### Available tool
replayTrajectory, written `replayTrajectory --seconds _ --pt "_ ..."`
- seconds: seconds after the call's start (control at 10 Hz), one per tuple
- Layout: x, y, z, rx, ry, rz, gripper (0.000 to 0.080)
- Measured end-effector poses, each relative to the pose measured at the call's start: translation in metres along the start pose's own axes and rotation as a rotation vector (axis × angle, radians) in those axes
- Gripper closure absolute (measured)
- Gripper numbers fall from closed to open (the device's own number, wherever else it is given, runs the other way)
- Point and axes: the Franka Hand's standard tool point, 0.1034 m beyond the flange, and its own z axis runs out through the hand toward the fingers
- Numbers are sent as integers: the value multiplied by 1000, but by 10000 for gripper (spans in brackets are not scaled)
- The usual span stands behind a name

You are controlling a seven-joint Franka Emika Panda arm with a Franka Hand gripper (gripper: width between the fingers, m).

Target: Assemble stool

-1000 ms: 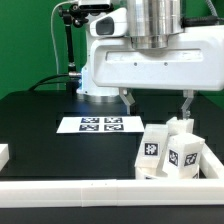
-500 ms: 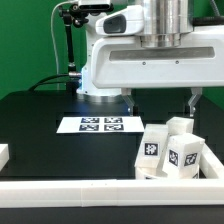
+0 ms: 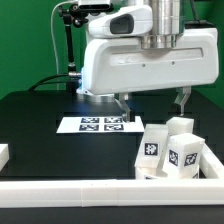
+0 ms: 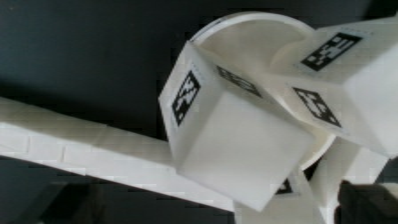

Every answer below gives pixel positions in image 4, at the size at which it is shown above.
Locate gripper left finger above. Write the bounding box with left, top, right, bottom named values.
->
left=15, top=181, right=108, bottom=224

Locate white front barrier rail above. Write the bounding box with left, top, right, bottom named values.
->
left=0, top=97, right=232, bottom=211

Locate white barrier rail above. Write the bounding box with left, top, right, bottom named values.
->
left=0, top=97, right=232, bottom=211
left=234, top=138, right=389, bottom=224

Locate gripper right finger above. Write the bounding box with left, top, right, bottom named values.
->
left=333, top=181, right=398, bottom=224

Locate white stool leg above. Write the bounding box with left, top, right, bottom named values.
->
left=271, top=17, right=398, bottom=83
left=158, top=43, right=314, bottom=210
left=262, top=43, right=398, bottom=158

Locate white right barrier rail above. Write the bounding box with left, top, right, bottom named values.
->
left=234, top=138, right=389, bottom=224

